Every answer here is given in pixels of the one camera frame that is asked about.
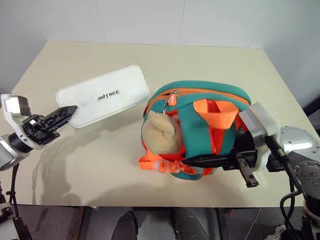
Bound white Unitree pouch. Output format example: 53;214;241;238
55;64;152;129

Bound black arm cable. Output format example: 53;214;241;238
264;136;310;240
6;161;21;227

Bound dark rounded shape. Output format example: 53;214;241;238
171;207;211;240
116;210;139;240

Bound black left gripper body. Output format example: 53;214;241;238
21;114;61;147

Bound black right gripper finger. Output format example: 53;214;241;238
183;152;239;168

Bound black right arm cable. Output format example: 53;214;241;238
264;136;310;240

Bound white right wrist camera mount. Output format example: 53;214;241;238
239;102;281;172

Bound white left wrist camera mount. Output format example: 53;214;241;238
0;93;45;151

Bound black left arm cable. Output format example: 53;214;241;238
6;161;21;227

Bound dark metal table leg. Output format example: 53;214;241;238
216;207;229;240
72;206;86;240

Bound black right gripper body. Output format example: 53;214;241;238
231;130;260;189

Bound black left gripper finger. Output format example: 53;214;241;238
46;108;77;131
41;105;79;125

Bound orange and teal backpack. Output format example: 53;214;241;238
137;80;252;181

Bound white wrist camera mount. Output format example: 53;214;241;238
239;102;281;172
0;93;45;151

